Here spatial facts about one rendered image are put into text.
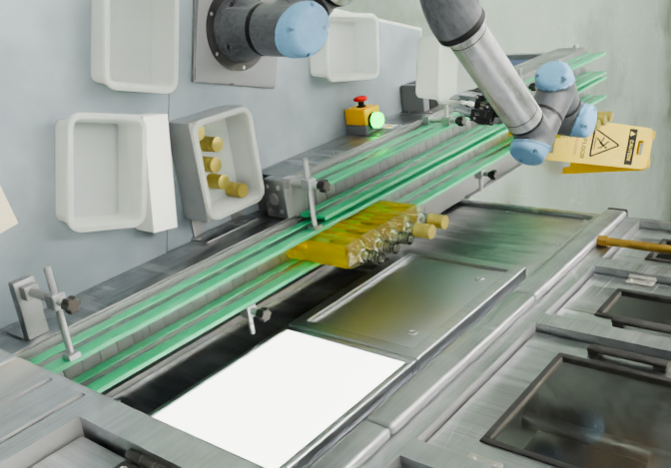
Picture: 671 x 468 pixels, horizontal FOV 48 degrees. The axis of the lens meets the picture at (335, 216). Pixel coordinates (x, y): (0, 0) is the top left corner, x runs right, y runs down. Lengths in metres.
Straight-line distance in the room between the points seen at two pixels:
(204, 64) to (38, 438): 1.10
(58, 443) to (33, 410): 0.06
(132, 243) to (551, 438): 0.91
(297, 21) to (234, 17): 0.17
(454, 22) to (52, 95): 0.76
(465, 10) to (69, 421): 0.92
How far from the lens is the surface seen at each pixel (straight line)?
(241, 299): 1.61
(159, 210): 1.60
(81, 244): 1.58
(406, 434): 1.32
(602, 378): 1.50
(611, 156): 5.03
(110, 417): 0.79
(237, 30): 1.71
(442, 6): 1.35
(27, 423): 0.83
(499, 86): 1.46
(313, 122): 2.01
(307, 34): 1.63
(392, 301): 1.72
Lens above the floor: 2.08
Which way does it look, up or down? 39 degrees down
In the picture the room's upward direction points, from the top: 98 degrees clockwise
